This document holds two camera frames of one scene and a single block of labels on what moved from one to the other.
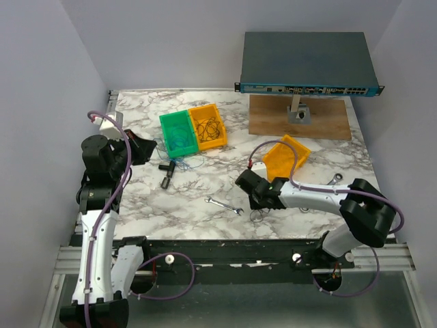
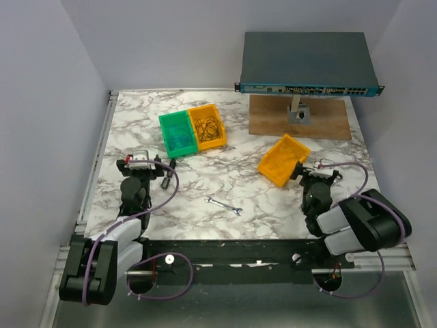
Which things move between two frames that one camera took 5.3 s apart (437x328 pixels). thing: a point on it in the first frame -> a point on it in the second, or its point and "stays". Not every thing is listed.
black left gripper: (143, 148) -> (153, 173)
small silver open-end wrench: (209, 199) stays
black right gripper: (254, 204) -> (299, 169)
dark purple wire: (207, 128) stays
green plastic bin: (178, 134) stays
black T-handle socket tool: (170, 168) stays
